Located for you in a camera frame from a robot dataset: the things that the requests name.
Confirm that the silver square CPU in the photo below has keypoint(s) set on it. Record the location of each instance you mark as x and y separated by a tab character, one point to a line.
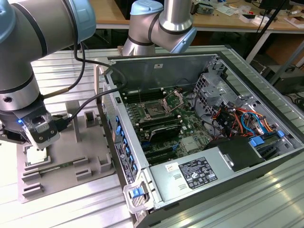
39	158

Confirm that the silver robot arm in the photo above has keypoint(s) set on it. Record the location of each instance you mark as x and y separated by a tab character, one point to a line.
47	28

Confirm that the blue slot tab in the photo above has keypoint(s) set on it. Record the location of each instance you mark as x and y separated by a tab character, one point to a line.
128	149
125	141
116	120
119	132

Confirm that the black RAM slot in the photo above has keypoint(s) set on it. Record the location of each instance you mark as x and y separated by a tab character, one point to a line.
156	118
142	91
145	97
160	124

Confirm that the CPU socket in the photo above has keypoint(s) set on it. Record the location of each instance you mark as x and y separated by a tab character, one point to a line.
153	110

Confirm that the black expansion slot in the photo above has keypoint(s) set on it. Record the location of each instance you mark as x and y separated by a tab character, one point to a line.
159	150
161	158

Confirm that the green RAM stick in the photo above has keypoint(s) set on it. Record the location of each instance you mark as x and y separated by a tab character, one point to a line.
57	167

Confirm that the grey parts rack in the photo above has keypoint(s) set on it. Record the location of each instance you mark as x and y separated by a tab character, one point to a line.
71	147

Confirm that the open PC case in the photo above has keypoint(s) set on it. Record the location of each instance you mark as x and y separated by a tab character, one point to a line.
134	147

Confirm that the thin locking lever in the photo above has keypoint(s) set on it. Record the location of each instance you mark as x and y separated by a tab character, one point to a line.
140	96

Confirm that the blue case latch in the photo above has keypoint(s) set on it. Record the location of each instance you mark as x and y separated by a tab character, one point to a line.
137	192

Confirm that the black expansion card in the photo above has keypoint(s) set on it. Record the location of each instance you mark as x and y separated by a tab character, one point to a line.
166	133

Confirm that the silver power supply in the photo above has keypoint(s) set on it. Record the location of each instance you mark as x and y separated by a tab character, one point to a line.
166	185

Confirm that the green motherboard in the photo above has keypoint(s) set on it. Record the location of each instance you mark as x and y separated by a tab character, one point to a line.
190	123

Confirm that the silver chipset heatsink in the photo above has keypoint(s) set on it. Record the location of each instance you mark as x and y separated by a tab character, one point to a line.
191	144

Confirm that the silver drive cage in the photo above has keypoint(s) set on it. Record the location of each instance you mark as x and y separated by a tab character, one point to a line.
213	92

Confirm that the black plastic shroud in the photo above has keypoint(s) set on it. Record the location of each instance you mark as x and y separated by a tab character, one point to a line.
237	149

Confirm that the grey electronic device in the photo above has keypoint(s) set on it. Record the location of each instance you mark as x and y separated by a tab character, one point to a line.
206	9

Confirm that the white papers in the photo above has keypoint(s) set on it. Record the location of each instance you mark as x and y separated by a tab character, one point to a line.
226	10

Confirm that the small white box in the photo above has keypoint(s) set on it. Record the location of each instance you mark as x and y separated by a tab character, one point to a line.
257	21

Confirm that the blue plastic clip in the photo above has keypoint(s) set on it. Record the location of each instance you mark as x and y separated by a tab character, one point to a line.
280	134

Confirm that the long wooden desk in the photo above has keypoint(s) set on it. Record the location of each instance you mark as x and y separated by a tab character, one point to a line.
273	23

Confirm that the brown cardboard box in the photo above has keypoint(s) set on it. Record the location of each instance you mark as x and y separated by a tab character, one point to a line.
282	51

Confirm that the black box under desk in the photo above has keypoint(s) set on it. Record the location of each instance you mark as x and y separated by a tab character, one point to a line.
292	83

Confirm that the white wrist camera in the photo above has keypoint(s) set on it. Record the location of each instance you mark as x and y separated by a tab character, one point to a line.
47	142

